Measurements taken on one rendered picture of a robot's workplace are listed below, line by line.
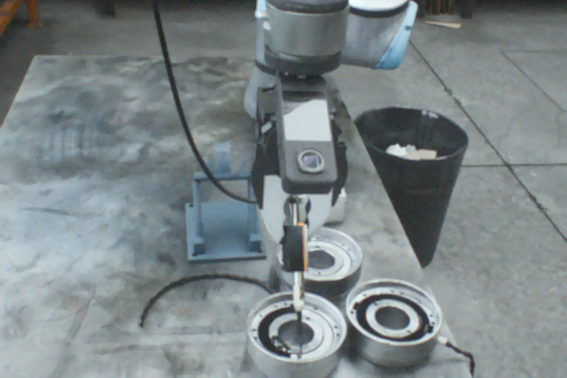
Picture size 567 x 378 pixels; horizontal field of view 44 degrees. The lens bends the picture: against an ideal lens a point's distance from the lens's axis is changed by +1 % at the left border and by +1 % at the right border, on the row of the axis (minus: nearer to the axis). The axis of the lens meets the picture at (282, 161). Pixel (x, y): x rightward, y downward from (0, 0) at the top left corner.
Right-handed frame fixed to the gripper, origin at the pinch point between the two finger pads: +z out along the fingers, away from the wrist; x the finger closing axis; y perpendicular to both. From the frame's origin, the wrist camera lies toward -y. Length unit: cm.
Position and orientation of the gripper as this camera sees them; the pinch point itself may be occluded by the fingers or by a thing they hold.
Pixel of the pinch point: (294, 236)
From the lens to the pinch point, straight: 73.0
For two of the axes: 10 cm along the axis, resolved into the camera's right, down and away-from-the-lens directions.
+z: -0.5, 8.6, 5.1
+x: -9.9, 0.3, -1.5
